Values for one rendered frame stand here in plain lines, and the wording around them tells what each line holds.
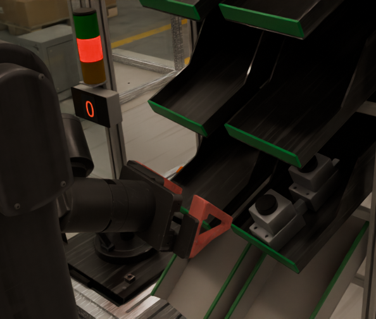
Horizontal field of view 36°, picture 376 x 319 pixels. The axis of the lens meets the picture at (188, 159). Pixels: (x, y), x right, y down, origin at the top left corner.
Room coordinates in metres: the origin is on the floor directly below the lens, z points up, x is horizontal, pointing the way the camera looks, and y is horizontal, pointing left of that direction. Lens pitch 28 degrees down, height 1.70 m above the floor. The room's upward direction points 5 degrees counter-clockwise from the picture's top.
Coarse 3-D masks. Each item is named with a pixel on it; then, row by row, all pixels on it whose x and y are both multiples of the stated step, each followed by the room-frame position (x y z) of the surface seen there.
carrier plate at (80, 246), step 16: (176, 224) 1.08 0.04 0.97; (80, 240) 1.04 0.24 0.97; (80, 256) 0.99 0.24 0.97; (96, 256) 0.98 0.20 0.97; (160, 256) 0.96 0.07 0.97; (80, 272) 0.94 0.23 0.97; (96, 272) 0.93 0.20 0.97; (112, 272) 0.93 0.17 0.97; (128, 272) 0.92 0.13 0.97; (144, 272) 0.92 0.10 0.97; (160, 272) 0.92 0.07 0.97; (112, 288) 0.88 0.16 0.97; (128, 288) 0.87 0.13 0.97; (144, 288) 0.88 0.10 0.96
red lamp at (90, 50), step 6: (78, 42) 1.22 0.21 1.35; (84, 42) 1.21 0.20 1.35; (90, 42) 1.21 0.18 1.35; (96, 42) 1.22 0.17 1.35; (78, 48) 1.22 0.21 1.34; (84, 48) 1.21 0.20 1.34; (90, 48) 1.21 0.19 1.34; (96, 48) 1.22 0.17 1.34; (84, 54) 1.21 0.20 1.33; (90, 54) 1.21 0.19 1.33; (96, 54) 1.21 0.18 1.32; (102, 54) 1.23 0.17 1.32; (84, 60) 1.21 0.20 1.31; (90, 60) 1.21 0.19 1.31; (96, 60) 1.21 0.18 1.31
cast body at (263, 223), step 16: (272, 192) 0.69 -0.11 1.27; (256, 208) 0.67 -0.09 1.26; (272, 208) 0.66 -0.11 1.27; (288, 208) 0.66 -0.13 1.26; (304, 208) 0.70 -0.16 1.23; (256, 224) 0.68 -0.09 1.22; (272, 224) 0.65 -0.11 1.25; (288, 224) 0.66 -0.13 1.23; (304, 224) 0.68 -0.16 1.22; (272, 240) 0.65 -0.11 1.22; (288, 240) 0.66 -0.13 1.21
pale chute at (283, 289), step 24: (336, 240) 0.73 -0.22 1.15; (360, 240) 0.68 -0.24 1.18; (264, 264) 0.74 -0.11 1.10; (312, 264) 0.72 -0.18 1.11; (336, 264) 0.70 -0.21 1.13; (360, 264) 0.68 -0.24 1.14; (264, 288) 0.74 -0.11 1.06; (288, 288) 0.72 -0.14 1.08; (312, 288) 0.69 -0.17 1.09; (336, 288) 0.65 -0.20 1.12; (240, 312) 0.71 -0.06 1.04; (264, 312) 0.71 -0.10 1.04; (288, 312) 0.69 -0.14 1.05; (312, 312) 0.67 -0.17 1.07
